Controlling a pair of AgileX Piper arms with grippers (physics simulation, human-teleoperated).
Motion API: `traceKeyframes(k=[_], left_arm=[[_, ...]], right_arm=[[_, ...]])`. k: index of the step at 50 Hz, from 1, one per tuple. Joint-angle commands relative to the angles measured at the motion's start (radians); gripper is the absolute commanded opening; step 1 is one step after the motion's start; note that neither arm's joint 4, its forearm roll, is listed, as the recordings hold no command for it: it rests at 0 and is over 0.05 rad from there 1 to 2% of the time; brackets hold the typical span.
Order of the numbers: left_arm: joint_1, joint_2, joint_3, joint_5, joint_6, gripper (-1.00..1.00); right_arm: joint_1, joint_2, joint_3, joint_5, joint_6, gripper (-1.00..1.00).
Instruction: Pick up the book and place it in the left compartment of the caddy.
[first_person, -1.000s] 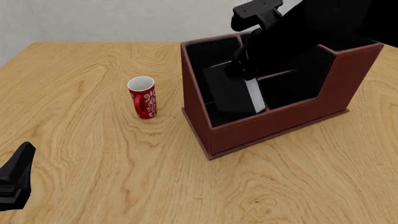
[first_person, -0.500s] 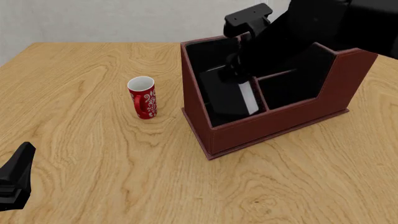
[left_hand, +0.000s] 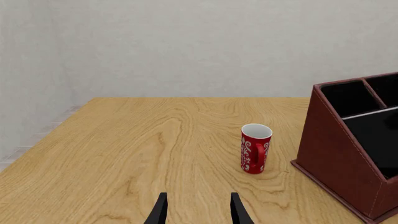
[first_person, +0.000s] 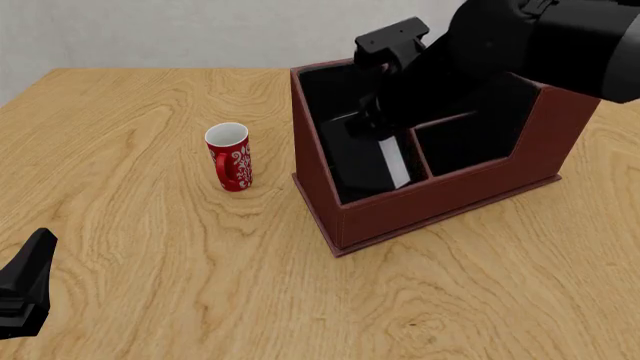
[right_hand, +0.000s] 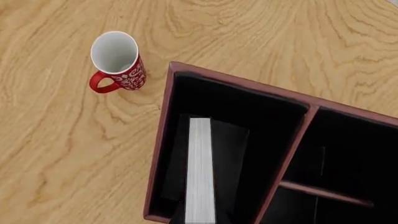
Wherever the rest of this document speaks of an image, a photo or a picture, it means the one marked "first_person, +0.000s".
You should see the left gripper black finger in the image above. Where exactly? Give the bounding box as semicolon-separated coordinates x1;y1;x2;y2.
0;227;59;306

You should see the red-brown desk caddy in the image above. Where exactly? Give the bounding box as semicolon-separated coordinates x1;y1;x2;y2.
289;57;602;259

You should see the red mug with white pattern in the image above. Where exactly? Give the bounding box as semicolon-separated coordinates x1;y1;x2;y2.
203;121;255;193

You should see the black plate on short stalk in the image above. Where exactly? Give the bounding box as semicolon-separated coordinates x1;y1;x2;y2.
353;16;432;73

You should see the black book with white pages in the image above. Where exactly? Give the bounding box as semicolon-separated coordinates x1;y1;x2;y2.
318;113;414;192

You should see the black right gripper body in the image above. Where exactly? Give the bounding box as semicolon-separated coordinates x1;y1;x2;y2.
344;93;402;143

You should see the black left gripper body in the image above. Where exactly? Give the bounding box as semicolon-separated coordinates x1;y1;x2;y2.
0;288;52;339

